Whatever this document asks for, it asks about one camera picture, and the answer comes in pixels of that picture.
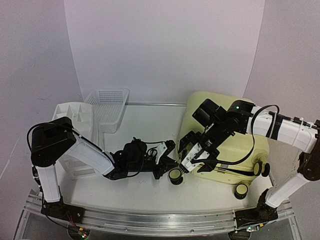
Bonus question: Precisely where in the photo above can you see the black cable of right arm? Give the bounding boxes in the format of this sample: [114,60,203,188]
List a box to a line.
[214,104,281,166]

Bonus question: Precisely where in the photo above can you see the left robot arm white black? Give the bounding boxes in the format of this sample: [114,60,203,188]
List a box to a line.
[26,116,178,219]

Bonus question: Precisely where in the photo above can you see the white perforated plastic basket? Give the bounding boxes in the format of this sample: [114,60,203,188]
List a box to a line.
[84,88,130,134]

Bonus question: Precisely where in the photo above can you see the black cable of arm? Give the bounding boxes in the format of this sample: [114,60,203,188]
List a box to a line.
[214,104,281,166]
[26,124,76,153]

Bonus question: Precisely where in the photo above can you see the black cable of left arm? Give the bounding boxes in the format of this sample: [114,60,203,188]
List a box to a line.
[26,124,76,153]

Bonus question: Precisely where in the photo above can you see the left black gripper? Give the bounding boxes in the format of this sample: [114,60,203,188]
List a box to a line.
[128,156,179,181]

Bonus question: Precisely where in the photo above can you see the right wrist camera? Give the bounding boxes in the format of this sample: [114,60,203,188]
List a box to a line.
[179,143,210,174]

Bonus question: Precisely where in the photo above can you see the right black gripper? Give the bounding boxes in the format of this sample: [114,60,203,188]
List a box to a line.
[179,121,229,173]

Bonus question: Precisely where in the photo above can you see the white plastic drawer organizer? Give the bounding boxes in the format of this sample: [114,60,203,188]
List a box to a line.
[52,102,98,180]

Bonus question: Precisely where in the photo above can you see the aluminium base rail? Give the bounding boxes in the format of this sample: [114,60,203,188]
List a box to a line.
[19,192,301,239]

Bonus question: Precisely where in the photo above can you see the pale yellow hard-shell suitcase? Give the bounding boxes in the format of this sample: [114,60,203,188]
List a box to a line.
[167,91,271,200]

